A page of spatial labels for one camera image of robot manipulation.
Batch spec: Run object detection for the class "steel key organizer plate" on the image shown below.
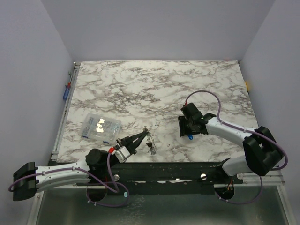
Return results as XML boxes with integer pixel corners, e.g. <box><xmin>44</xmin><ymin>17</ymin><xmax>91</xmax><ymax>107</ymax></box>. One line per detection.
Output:
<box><xmin>143</xmin><ymin>126</ymin><xmax>158</xmax><ymax>156</ymax></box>

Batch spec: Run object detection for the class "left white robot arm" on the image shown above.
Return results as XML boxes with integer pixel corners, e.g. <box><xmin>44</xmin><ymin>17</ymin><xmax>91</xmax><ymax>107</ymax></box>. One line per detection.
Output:
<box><xmin>8</xmin><ymin>129</ymin><xmax>150</xmax><ymax>201</ymax></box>

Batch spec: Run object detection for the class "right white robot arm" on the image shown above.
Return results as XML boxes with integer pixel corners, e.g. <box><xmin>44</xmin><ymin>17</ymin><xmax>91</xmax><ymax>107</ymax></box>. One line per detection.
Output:
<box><xmin>178</xmin><ymin>103</ymin><xmax>284</xmax><ymax>183</ymax></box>

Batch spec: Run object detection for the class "clear plastic parts box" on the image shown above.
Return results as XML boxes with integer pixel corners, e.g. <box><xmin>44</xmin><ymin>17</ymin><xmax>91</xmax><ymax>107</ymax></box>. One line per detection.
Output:
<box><xmin>79</xmin><ymin>113</ymin><xmax>121</xmax><ymax>144</ymax></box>

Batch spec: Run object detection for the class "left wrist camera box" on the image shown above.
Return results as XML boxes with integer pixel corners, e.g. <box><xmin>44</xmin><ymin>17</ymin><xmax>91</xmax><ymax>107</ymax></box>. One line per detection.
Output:
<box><xmin>108</xmin><ymin>146</ymin><xmax>131</xmax><ymax>163</ymax></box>

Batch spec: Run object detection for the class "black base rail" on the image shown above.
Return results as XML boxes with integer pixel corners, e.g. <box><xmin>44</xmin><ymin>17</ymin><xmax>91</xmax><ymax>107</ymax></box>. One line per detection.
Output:
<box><xmin>77</xmin><ymin>160</ymin><xmax>244</xmax><ymax>195</ymax></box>

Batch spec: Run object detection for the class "blue red wall clamp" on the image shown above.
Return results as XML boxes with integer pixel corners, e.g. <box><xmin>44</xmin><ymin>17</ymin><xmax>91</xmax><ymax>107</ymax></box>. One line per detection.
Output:
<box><xmin>62</xmin><ymin>72</ymin><xmax>73</xmax><ymax>101</ymax></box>

